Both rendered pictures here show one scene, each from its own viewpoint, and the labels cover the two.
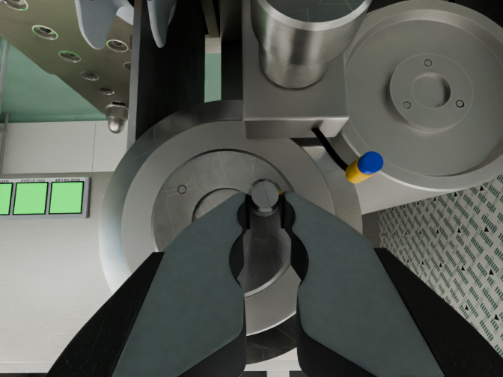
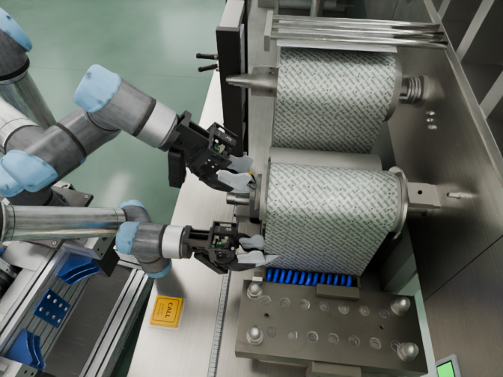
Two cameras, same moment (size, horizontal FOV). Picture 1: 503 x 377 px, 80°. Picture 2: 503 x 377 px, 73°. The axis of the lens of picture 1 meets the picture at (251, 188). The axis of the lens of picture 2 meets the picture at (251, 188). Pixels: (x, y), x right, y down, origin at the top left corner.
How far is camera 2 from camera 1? 0.73 m
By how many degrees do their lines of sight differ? 86
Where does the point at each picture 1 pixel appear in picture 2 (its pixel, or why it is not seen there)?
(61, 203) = not seen: outside the picture
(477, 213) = (295, 135)
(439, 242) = (319, 131)
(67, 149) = not seen: outside the picture
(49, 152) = not seen: outside the picture
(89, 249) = (471, 342)
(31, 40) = (318, 350)
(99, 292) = (492, 314)
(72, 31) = (312, 322)
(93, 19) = (255, 253)
